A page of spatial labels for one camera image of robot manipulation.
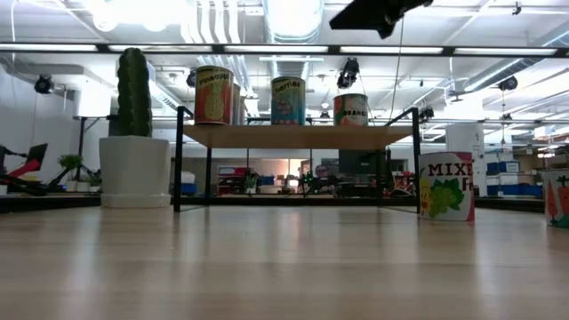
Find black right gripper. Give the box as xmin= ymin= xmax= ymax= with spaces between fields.
xmin=328 ymin=0 xmax=435 ymax=40

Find orange label tin can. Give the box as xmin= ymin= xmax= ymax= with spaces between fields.
xmin=333 ymin=92 xmax=370 ymax=127

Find cherries label tin can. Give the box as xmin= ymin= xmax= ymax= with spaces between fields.
xmin=270 ymin=76 xmax=307 ymax=126

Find labelled tin can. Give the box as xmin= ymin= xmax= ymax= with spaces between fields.
xmin=232 ymin=83 xmax=242 ymax=126

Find pineapple label tin can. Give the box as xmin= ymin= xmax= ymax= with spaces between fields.
xmin=194 ymin=65 xmax=235 ymax=126

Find mixed fruit label tin can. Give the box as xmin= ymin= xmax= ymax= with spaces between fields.
xmin=417 ymin=151 xmax=476 ymax=222

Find carrot label tin can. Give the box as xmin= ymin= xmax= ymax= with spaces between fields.
xmin=541 ymin=168 xmax=569 ymax=229

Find wooden shelf with black legs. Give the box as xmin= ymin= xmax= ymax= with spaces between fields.
xmin=172 ymin=105 xmax=423 ymax=214

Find black overhead crossbar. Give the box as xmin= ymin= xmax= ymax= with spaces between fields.
xmin=0 ymin=41 xmax=569 ymax=59

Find red tool cart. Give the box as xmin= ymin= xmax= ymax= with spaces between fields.
xmin=216 ymin=166 xmax=251 ymax=196

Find blue storage bins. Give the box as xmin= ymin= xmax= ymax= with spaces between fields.
xmin=485 ymin=159 xmax=544 ymax=197

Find green cactus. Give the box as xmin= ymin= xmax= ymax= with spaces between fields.
xmin=116 ymin=47 xmax=154 ymax=138

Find small green potted plant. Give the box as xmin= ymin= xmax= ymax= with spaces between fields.
xmin=86 ymin=167 xmax=102 ymax=193
xmin=57 ymin=153 xmax=84 ymax=193

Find red and black background robot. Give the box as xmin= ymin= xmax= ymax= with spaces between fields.
xmin=0 ymin=141 xmax=50 ymax=197

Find black aluminium rig frame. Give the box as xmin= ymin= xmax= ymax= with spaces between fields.
xmin=0 ymin=193 xmax=569 ymax=214

